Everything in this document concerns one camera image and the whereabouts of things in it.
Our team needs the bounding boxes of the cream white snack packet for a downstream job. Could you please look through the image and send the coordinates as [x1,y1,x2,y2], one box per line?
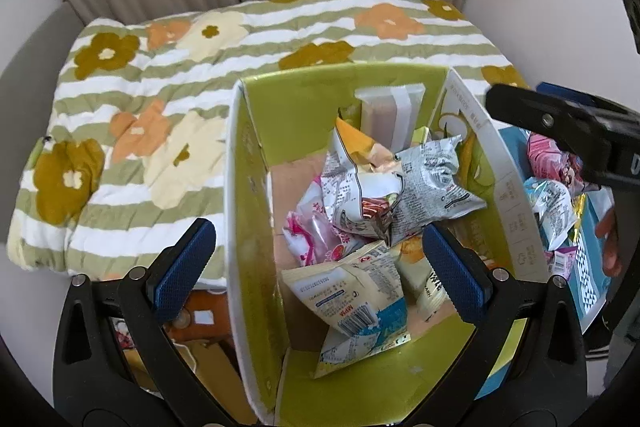
[397,234,459,324]

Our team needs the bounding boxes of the teal patterned tablecloth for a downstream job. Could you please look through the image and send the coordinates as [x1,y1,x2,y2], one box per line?
[475,124,618,400]

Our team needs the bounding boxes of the floral striped blanket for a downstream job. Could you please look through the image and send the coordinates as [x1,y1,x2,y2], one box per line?
[6,0,532,284]

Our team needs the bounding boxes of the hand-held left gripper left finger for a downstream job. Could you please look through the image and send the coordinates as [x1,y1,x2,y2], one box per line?
[52,218,228,427]

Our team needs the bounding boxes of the silver light blue snack packet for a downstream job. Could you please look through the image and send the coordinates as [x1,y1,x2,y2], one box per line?
[521,176,579,254]

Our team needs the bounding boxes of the black stand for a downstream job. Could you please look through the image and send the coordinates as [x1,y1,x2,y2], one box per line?
[624,0,640,54]

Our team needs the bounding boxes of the yellow orange snack packet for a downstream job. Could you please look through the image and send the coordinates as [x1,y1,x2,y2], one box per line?
[334,117,404,178]

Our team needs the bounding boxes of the green cardboard box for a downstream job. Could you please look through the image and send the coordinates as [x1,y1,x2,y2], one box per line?
[222,62,551,427]

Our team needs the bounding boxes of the white translucent snack pack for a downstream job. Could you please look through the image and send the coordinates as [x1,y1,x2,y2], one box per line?
[354,84,426,148]

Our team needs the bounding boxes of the cream blue barcode snack packet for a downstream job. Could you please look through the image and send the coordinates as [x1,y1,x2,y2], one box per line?
[281,241,412,379]

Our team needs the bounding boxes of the silver snack packet red foil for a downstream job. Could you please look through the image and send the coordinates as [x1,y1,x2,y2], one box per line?
[320,151,407,242]

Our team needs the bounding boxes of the silver grey snack packet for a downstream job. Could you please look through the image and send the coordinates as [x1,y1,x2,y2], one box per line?
[390,134,489,249]

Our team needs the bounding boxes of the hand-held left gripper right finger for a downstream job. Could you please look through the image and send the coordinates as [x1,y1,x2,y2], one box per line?
[412,221,587,425]

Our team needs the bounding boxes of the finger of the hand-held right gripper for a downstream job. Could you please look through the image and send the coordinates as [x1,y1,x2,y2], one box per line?
[485,83,609,188]
[537,81,602,106]

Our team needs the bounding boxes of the grey bed headboard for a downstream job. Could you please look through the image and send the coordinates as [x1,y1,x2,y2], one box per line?
[0,2,87,118]

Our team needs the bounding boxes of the gold foil snack packet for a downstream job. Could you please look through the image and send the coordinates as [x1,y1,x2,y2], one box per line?
[570,196,587,244]

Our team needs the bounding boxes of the pink printed snack packet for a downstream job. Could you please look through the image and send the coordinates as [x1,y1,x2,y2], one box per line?
[526,132,588,190]

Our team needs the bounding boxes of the magenta pink snack packet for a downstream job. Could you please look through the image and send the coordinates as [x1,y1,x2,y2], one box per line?
[282,173,368,269]

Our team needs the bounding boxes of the person's right hand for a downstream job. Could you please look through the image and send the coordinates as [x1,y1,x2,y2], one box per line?
[595,207,623,278]

